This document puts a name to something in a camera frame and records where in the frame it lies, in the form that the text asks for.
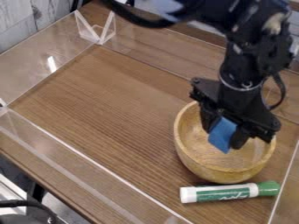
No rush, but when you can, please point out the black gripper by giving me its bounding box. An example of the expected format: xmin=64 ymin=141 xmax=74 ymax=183
xmin=190 ymin=77 xmax=282 ymax=150

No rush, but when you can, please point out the blue rectangular block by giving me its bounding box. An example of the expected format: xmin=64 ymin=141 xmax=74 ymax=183
xmin=209 ymin=117 xmax=238 ymax=154

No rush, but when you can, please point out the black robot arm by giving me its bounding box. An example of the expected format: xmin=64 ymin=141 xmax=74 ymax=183
xmin=100 ymin=0 xmax=295 ymax=153

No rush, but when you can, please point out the light wooden bowl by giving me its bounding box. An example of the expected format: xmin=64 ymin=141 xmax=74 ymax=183
xmin=173 ymin=101 xmax=277 ymax=184

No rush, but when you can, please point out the green and white marker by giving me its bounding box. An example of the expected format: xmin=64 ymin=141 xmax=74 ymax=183
xmin=181 ymin=181 xmax=281 ymax=204

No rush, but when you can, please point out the black metal stand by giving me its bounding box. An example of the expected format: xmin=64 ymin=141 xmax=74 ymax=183
xmin=0 ymin=156 xmax=67 ymax=224

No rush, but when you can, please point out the clear acrylic tray wall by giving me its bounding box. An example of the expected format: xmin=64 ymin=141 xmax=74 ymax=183
xmin=0 ymin=10 xmax=299 ymax=224

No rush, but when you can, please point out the black cable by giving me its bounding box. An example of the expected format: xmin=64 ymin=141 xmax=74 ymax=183
xmin=0 ymin=199 xmax=60 ymax=224

